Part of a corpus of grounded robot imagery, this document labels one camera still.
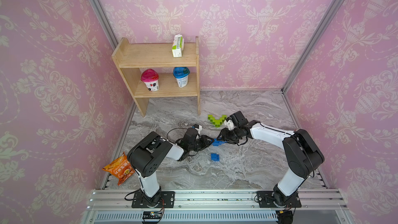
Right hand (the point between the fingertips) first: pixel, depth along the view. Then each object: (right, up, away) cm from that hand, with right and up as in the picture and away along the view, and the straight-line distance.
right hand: (220, 139), depth 89 cm
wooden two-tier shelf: (-42, +45, +22) cm, 65 cm away
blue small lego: (-3, -9, -5) cm, 10 cm away
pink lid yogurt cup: (-39, +35, -4) cm, 53 cm away
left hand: (-3, -2, 0) cm, 4 cm away
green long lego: (-1, +9, +9) cm, 12 cm away
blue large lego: (-2, -2, 0) cm, 3 cm away
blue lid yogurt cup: (-22, +37, -2) cm, 44 cm away
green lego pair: (-4, +10, +12) cm, 16 cm away
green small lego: (+4, +12, +15) cm, 20 cm away
